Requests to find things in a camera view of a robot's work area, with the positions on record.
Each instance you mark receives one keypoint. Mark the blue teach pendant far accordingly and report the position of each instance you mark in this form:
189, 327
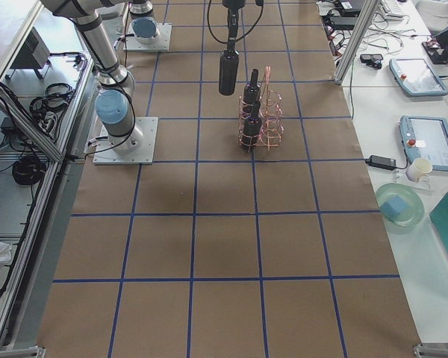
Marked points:
416, 77

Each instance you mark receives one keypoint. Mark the dark bottle in basket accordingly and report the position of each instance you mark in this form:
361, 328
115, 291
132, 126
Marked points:
252, 89
252, 127

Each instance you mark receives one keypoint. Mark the copper wire wine basket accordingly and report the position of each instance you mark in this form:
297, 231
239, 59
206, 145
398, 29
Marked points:
272, 129

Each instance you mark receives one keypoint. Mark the blue teach pendant near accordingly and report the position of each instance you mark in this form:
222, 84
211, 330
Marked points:
425, 137

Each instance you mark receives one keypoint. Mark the black power adapter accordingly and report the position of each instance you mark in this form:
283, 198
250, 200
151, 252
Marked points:
385, 163

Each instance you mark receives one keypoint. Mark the aluminium frame post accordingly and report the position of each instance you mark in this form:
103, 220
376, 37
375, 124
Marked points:
361, 26

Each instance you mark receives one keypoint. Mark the dark wine bottle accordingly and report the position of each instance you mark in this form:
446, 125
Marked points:
229, 62

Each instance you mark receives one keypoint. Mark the dark bottle in basket front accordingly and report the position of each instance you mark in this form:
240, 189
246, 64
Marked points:
252, 127

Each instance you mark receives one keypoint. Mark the green glass bowl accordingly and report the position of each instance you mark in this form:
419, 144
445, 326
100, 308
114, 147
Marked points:
409, 196

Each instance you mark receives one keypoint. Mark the white paper cup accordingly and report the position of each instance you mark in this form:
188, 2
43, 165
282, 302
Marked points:
418, 168

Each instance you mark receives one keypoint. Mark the blue teach pendant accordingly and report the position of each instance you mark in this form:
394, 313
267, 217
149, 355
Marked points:
416, 77
425, 137

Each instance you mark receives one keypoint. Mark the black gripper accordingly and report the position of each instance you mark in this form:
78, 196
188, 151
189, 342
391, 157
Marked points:
231, 19

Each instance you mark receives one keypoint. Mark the dark bottle in basket rear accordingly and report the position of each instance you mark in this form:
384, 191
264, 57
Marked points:
252, 89

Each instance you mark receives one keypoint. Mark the grey control box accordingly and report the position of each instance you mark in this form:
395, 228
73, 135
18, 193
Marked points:
33, 55

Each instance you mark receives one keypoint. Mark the blue foam block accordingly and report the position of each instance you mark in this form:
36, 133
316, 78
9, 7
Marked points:
395, 208

